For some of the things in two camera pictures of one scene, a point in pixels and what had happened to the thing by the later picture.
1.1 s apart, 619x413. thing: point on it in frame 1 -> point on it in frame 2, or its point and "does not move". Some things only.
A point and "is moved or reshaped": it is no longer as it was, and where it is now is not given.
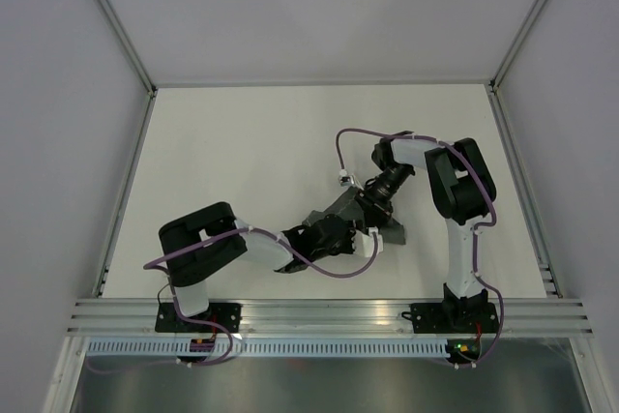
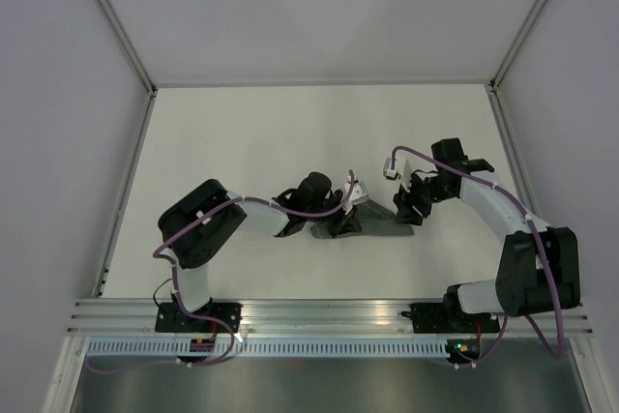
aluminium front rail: x=564 y=316 does not move
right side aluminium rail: x=533 y=221 does not move
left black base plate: x=168 y=320 does not move
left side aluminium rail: x=125 y=191 does not move
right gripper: x=372 y=206 -> x=404 y=200
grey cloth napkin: x=391 y=231 is moved or reshaped
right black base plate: x=455 y=317 does not move
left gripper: x=349 y=249 -> x=345 y=223
